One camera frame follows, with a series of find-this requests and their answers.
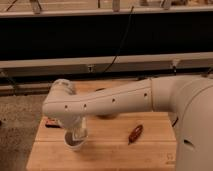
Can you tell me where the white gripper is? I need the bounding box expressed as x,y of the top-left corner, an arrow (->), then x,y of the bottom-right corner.
60,117 -> 82,132

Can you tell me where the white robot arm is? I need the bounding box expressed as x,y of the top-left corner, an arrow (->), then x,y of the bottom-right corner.
42,75 -> 213,171

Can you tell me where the white ceramic cup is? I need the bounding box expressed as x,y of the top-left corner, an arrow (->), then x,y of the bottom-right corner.
64,131 -> 88,152

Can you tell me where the dark flat object left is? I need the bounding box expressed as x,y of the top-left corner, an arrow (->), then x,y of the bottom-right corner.
45,119 -> 60,128

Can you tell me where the wooden cutting board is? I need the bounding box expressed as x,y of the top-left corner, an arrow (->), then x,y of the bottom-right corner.
26,78 -> 177,171

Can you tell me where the black hanging cable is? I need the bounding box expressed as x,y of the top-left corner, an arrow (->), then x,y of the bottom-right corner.
101,5 -> 135,74

